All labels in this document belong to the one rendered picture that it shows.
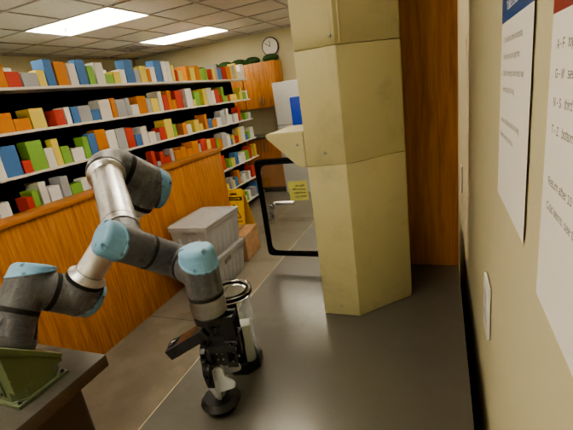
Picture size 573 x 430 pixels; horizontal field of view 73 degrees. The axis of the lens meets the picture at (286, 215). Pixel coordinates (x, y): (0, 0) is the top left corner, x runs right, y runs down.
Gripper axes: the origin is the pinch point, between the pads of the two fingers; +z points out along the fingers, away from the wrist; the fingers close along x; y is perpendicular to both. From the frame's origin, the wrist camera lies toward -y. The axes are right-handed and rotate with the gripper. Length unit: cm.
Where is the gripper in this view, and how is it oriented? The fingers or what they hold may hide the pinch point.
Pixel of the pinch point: (218, 388)
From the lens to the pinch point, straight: 98.8
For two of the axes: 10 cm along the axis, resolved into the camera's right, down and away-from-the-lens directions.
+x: 1.0, -3.1, 9.4
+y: 9.9, -1.0, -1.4
